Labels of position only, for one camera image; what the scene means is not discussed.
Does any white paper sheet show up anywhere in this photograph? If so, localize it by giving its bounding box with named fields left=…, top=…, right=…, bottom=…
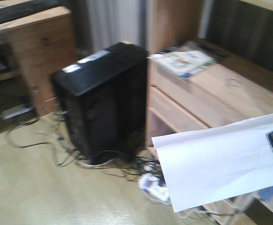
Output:
left=152, top=113, right=273, bottom=212

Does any low wooden drawer cabinet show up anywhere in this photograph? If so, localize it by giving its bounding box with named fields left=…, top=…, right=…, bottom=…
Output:
left=145, top=38, right=273, bottom=225

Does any stack of magazines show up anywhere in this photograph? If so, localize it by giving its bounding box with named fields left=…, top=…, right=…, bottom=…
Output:
left=148, top=46, right=218, bottom=81

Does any white power strip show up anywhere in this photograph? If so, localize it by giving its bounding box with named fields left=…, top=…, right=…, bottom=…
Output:
left=138, top=173, right=170, bottom=205

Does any black computer tower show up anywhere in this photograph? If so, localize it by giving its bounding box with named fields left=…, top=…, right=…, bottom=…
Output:
left=50, top=42, right=148, bottom=165

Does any black keyboard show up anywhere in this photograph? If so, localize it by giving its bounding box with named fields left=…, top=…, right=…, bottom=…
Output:
left=0, top=0, right=60, bottom=24

